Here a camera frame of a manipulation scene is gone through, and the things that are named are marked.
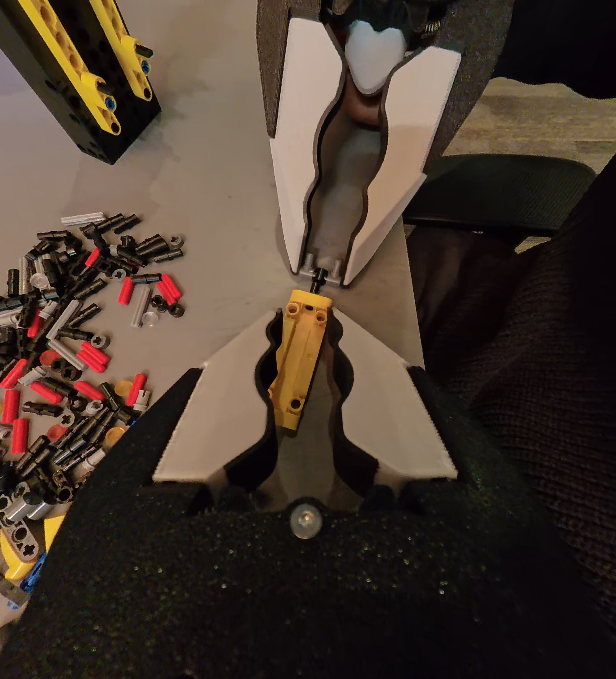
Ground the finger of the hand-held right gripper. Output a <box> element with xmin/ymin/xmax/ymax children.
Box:
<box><xmin>341</xmin><ymin>46</ymin><xmax>464</xmax><ymax>290</ymax></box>
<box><xmin>269</xmin><ymin>17</ymin><xmax>347</xmax><ymax>279</ymax></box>

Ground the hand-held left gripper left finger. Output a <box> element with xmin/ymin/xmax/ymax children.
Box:
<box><xmin>151</xmin><ymin>308</ymin><xmax>283</xmax><ymax>498</ymax></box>

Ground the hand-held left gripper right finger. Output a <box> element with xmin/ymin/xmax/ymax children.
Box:
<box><xmin>329</xmin><ymin>307</ymin><xmax>458</xmax><ymax>498</ymax></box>

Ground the yellow building brick piece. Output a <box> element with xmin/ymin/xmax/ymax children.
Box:
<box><xmin>267</xmin><ymin>289</ymin><xmax>335</xmax><ymax>431</ymax></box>

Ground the grey connector piece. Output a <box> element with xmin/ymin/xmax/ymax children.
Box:
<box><xmin>304</xmin><ymin>254</ymin><xmax>345</xmax><ymax>290</ymax></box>

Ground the person's right hand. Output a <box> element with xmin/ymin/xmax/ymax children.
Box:
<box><xmin>346</xmin><ymin>74</ymin><xmax>384</xmax><ymax>129</ymax></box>

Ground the black office chair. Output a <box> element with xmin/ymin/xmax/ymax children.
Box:
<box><xmin>402</xmin><ymin>154</ymin><xmax>598</xmax><ymax>237</ymax></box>

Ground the person's dark knit sweater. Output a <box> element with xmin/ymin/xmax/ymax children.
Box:
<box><xmin>411</xmin><ymin>119</ymin><xmax>616</xmax><ymax>679</ymax></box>

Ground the pile of small building pieces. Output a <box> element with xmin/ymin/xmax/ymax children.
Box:
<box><xmin>0</xmin><ymin>211</ymin><xmax>188</xmax><ymax>605</ymax></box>

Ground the black and yellow beam assembly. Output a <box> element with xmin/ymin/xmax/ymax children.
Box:
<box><xmin>0</xmin><ymin>0</ymin><xmax>162</xmax><ymax>166</ymax></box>

